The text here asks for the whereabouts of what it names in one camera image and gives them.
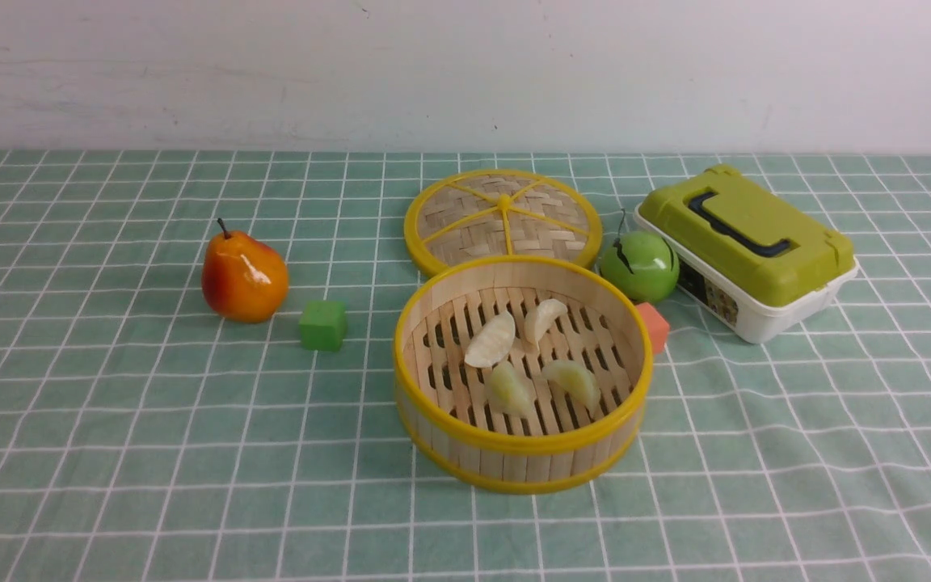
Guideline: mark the white dumpling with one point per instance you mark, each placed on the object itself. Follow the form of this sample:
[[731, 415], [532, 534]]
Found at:
[[492, 343], [540, 319]]

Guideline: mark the pale green dumpling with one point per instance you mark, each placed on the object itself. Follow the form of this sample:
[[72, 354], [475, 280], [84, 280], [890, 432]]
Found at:
[[508, 392]]

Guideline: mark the woven bamboo steamer lid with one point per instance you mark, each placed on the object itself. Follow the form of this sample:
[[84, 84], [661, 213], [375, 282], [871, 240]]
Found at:
[[476, 214]]

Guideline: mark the bamboo steamer tray yellow rim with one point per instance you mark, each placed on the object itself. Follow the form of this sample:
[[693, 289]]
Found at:
[[442, 401]]

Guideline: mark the green cube block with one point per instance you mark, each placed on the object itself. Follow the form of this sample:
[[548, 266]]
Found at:
[[323, 326]]

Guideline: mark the green apple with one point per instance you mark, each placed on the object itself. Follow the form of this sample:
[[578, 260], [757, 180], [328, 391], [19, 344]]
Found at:
[[640, 264]]

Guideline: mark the orange cube block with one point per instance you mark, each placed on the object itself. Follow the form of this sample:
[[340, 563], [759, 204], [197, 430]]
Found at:
[[656, 324]]

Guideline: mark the orange red pear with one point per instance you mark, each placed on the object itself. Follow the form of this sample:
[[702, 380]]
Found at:
[[243, 280]]

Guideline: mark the green lidded white box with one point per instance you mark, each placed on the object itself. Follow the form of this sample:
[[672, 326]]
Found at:
[[756, 262]]

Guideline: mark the green checkered tablecloth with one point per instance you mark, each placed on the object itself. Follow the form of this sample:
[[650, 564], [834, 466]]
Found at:
[[143, 437]]

